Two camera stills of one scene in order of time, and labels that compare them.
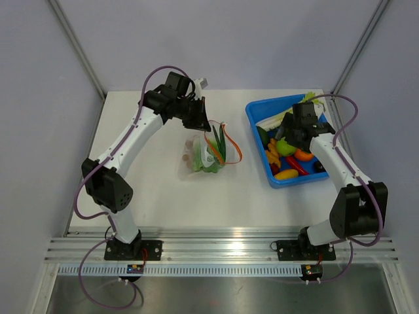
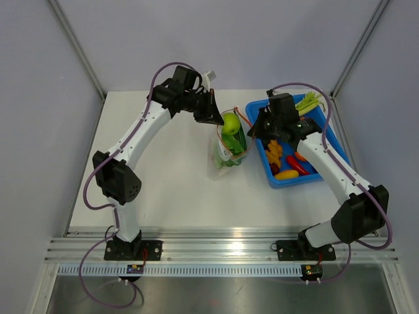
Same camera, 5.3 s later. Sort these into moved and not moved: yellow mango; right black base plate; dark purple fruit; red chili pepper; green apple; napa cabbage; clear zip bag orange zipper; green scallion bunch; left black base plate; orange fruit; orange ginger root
Moved: green apple; green scallion bunch; clear zip bag orange zipper; napa cabbage
Not moved: yellow mango; orange ginger root; dark purple fruit; red chili pepper; orange fruit; right black base plate; left black base plate
